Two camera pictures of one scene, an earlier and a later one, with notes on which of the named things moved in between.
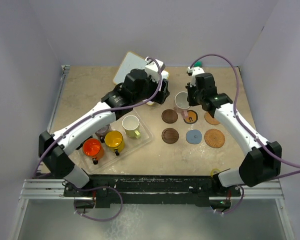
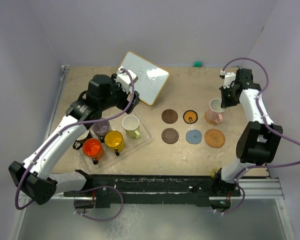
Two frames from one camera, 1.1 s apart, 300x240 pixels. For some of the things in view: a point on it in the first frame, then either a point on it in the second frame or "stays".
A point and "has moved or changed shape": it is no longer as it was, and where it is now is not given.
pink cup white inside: [181, 104] has moved or changed shape
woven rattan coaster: [214, 138] stays
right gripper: [191, 101] -> [225, 102]
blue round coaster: [193, 136] stays
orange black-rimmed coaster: [191, 117] stays
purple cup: [102, 132] stays
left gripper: [162, 93] -> [125, 102]
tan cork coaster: [210, 119] stays
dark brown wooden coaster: [169, 116] stays
